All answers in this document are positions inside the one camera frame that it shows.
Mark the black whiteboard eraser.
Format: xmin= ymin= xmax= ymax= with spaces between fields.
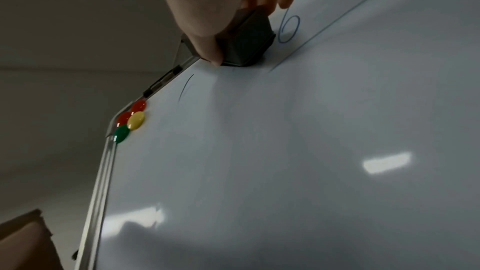
xmin=215 ymin=6 xmax=277 ymax=68

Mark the white whiteboard with metal frame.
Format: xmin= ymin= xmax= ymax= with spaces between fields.
xmin=80 ymin=0 xmax=480 ymax=270

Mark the black marker pen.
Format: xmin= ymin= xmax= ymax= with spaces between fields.
xmin=142 ymin=65 xmax=185 ymax=98

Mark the yellow round magnet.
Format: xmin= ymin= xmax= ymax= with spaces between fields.
xmin=127 ymin=110 xmax=146 ymax=131

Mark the green round magnet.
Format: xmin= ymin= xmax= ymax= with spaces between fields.
xmin=113 ymin=124 xmax=131 ymax=145

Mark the large brown cardboard box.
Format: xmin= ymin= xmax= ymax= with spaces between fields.
xmin=0 ymin=208 xmax=65 ymax=270

